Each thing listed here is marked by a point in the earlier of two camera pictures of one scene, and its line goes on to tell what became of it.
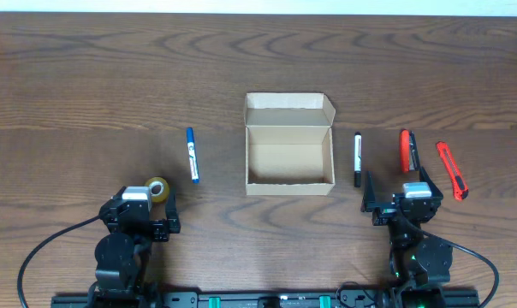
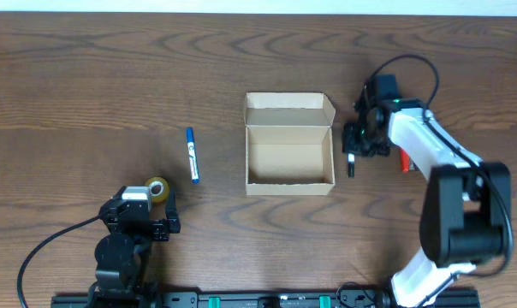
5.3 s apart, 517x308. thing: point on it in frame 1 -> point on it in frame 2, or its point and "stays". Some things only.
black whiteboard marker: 358,159 -> 351,162
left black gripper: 157,228 stays
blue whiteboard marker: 193,156 stays
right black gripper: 389,214 -> 365,146
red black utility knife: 405,151 stays
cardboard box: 288,144 stays
